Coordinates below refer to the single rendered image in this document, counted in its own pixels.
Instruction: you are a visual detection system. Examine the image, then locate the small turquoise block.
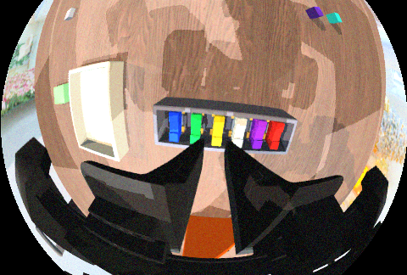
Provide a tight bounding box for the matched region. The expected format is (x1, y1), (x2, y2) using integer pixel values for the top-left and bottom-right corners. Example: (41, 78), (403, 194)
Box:
(326, 13), (342, 24)

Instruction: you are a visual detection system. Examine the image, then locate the purple block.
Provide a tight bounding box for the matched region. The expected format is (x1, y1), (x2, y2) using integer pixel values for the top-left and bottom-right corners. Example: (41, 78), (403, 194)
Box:
(305, 7), (323, 20)

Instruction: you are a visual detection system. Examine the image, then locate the green blade fuse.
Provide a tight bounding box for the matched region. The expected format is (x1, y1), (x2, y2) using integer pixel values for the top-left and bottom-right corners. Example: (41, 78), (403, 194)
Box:
(190, 113), (203, 143)

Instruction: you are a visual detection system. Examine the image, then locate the white fuse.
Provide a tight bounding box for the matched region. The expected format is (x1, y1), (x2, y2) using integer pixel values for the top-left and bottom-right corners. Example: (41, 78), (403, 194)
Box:
(231, 116), (247, 147)

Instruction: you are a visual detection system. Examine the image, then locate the yellow blade fuse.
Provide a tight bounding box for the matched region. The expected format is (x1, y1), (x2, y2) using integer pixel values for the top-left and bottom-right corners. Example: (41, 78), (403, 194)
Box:
(211, 115), (225, 146)

